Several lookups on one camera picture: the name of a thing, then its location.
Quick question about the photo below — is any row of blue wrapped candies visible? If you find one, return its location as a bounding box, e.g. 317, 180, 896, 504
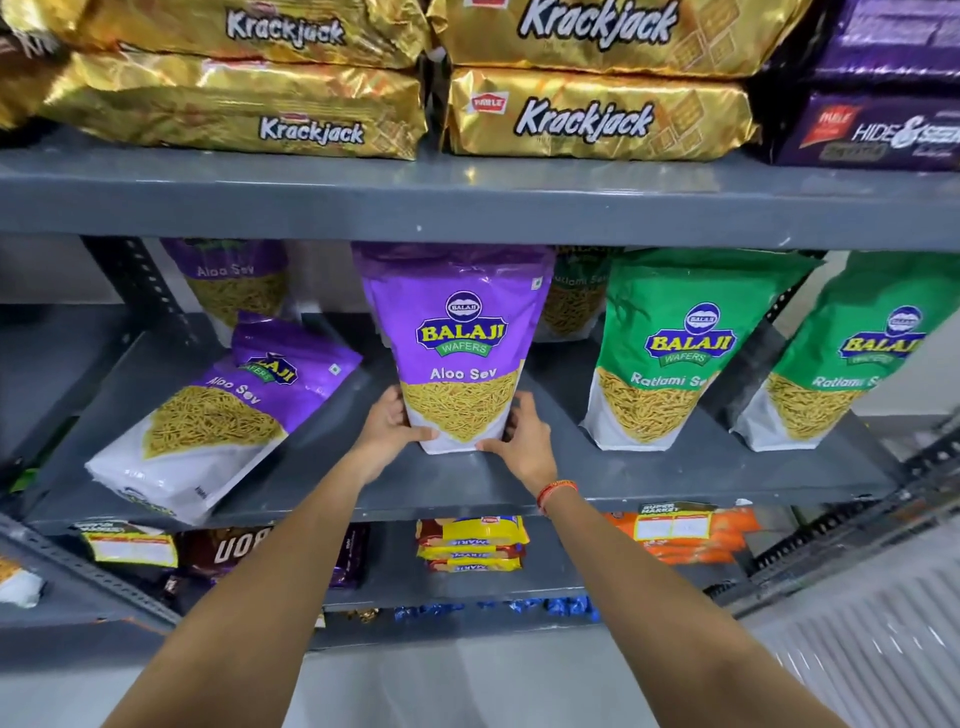
392, 594, 603, 625

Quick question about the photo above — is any person's left hand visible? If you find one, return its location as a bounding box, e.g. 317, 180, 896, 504
350, 385, 441, 488

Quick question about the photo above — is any person's left forearm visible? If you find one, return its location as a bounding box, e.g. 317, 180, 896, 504
101, 444, 393, 728

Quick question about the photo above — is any purple snack pouch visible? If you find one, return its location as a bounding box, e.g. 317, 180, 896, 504
351, 243, 557, 457
160, 238, 291, 348
84, 310, 364, 527

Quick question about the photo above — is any yellow red biscuit packet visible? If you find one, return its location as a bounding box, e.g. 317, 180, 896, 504
415, 515, 531, 549
417, 543, 527, 563
426, 556, 525, 576

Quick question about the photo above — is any orange snack packet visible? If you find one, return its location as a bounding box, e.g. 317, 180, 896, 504
606, 507, 763, 566

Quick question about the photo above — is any white snack packet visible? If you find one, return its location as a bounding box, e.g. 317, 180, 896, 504
0, 555, 47, 609

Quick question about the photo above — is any orange thread wristband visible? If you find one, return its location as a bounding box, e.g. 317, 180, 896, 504
535, 479, 581, 519

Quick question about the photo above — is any white ribbed panel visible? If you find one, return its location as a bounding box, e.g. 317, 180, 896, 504
737, 558, 960, 728

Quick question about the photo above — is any green snack pouch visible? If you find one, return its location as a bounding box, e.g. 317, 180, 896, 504
535, 246, 625, 344
730, 251, 960, 453
580, 249, 827, 453

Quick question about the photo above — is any dark purple biscuit packet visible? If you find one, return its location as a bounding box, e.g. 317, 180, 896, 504
771, 90, 960, 171
804, 0, 960, 85

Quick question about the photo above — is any yellow shelf price label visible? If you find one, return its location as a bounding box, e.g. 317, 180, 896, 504
79, 522, 180, 570

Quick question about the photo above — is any brown biscuit packet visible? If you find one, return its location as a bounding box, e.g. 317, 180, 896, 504
178, 523, 371, 595

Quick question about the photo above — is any grey metal shelving rack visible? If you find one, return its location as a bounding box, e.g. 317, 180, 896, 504
0, 123, 960, 654

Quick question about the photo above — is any person's right hand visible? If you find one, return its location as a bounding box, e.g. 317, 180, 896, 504
476, 390, 561, 498

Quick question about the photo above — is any person's right forearm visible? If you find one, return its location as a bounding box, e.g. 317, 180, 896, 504
538, 483, 850, 728

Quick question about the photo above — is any gold biscuit packet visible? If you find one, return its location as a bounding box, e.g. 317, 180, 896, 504
40, 51, 429, 162
445, 66, 760, 163
21, 0, 434, 71
0, 31, 73, 130
426, 0, 816, 81

